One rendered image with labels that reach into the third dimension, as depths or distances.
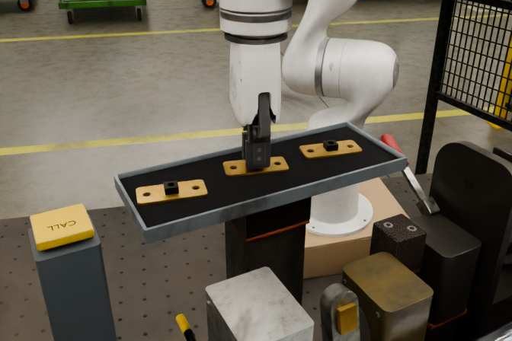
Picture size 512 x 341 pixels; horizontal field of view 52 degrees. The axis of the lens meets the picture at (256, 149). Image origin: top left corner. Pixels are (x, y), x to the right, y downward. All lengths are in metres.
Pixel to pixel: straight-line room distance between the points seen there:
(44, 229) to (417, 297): 0.42
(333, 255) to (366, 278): 0.56
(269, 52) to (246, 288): 0.26
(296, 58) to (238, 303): 0.60
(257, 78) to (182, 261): 0.76
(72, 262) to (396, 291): 0.37
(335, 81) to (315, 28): 0.11
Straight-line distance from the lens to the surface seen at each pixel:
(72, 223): 0.63
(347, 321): 0.60
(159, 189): 0.66
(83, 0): 6.69
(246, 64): 0.60
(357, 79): 1.03
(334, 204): 1.19
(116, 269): 1.29
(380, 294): 0.64
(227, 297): 0.57
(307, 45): 1.04
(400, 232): 0.70
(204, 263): 1.27
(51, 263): 0.62
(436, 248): 0.72
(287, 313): 0.56
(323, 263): 1.22
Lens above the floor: 1.50
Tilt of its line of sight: 27 degrees down
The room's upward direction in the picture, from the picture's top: straight up
